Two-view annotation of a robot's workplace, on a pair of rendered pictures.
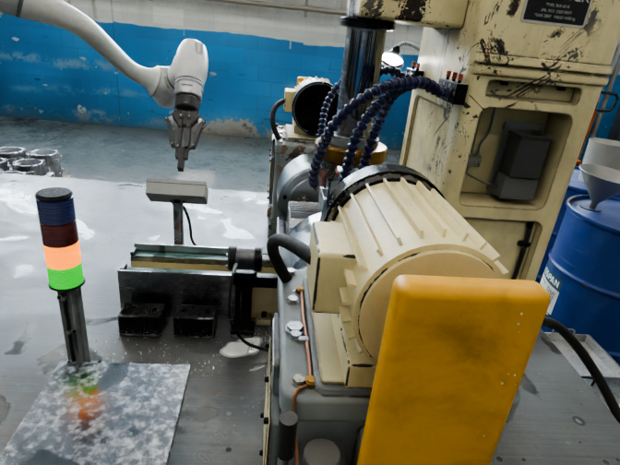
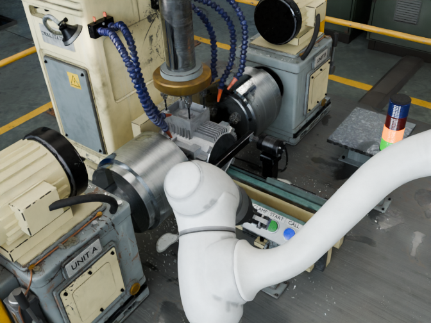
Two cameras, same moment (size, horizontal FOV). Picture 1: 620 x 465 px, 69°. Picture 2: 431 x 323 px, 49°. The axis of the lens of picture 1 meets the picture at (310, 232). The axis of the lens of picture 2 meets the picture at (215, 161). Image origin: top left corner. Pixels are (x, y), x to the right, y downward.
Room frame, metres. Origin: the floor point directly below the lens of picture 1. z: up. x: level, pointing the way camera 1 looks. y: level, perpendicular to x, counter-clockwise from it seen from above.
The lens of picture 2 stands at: (1.98, 0.92, 1.96)
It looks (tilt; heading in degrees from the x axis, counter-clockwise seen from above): 38 degrees down; 225
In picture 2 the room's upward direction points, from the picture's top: 3 degrees counter-clockwise
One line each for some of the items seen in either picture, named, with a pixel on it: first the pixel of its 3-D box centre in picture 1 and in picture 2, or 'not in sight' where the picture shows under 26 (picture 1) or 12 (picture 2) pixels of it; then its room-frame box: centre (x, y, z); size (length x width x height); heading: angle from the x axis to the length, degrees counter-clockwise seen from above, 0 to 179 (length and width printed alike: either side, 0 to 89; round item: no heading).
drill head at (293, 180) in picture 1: (315, 191); (133, 191); (1.41, 0.00, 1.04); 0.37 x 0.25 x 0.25; 7
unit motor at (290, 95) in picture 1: (302, 134); (36, 236); (1.73, 0.07, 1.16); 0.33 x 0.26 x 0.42; 7
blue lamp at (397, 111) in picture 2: (55, 208); (399, 106); (0.74, 0.46, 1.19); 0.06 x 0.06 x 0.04
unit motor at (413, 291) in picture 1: (363, 351); (299, 40); (0.47, -0.08, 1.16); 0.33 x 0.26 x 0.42; 7
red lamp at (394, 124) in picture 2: (59, 230); (396, 119); (0.74, 0.46, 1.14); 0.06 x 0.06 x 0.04
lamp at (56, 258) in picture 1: (62, 252); (393, 131); (0.74, 0.46, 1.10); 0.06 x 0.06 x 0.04
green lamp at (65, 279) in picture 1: (65, 272); (390, 143); (0.74, 0.46, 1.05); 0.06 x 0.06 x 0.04
